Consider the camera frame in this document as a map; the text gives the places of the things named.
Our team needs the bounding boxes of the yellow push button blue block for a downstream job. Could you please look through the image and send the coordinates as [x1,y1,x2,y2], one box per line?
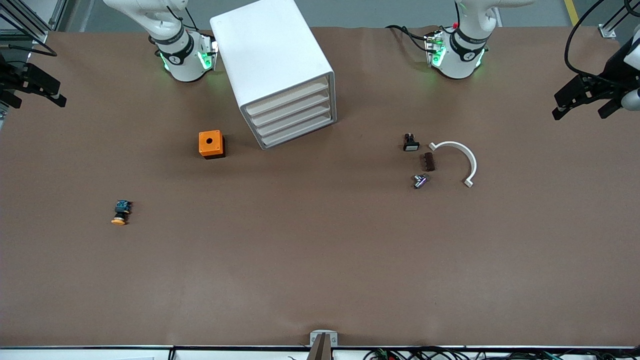
[111,199,133,226]

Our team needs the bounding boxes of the orange box with hole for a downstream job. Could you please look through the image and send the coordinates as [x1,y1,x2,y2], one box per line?
[198,130,226,160]

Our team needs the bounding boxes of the aluminium profile with corner bracket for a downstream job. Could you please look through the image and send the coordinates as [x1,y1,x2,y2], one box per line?
[598,0,640,39]

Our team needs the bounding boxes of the aluminium frame profile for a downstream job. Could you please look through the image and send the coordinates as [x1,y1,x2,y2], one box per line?
[0,0,68,43]

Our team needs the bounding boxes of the white half-ring clamp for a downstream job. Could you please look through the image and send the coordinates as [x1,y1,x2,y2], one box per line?
[428,141,478,188]

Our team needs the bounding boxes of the black arm base cable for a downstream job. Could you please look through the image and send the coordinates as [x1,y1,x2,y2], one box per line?
[385,24,433,52]

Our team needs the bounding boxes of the white table edge rail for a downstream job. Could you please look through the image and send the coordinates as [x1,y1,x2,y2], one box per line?
[0,345,640,360]

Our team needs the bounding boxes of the black cable bundle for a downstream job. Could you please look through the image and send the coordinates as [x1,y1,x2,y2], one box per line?
[362,346,640,360]

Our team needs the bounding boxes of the grey metal table bracket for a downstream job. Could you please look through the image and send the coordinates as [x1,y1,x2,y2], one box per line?
[309,330,339,348]

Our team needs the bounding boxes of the brown mounting post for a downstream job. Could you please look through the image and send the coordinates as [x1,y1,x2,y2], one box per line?
[306,334,333,360]

